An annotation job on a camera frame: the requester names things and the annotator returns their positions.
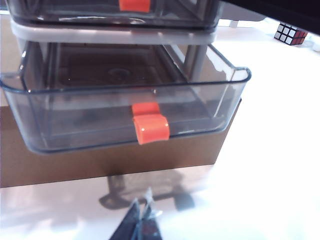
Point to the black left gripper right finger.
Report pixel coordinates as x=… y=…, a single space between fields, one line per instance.
x=150 y=227

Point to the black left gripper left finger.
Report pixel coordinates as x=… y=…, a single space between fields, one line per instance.
x=128 y=225

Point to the grey-brown partition panel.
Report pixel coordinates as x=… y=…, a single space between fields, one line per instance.
x=245 y=13

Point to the rubik's cube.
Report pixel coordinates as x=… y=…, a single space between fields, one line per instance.
x=290 y=35

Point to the brown cardboard box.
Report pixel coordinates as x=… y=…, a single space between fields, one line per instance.
x=62 y=167

